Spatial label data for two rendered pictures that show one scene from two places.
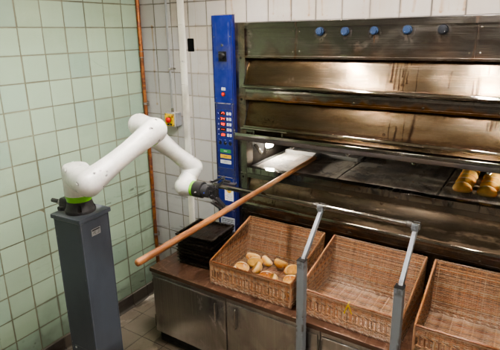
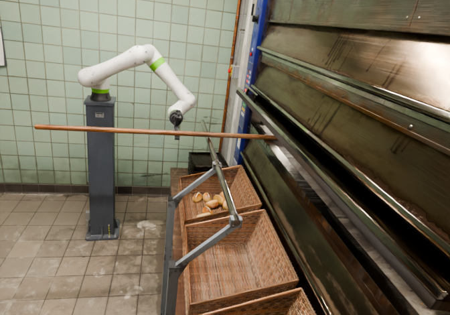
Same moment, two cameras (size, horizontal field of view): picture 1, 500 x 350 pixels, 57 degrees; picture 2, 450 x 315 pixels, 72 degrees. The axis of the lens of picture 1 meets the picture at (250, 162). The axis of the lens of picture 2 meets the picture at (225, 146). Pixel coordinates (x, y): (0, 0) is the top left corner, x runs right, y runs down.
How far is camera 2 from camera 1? 186 cm
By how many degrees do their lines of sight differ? 42
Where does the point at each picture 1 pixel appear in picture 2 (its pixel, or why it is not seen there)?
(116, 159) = (102, 66)
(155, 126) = (132, 50)
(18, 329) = not seen: hidden behind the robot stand
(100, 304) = (96, 163)
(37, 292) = (120, 151)
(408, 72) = (346, 45)
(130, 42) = (230, 6)
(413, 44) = (358, 5)
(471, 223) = (345, 273)
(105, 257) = (105, 135)
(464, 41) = not seen: outside the picture
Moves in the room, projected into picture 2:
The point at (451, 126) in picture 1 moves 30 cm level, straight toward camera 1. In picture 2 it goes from (360, 131) to (284, 129)
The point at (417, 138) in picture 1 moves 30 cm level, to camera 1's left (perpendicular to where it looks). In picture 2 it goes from (327, 133) to (269, 112)
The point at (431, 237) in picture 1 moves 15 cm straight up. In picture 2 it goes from (308, 261) to (317, 232)
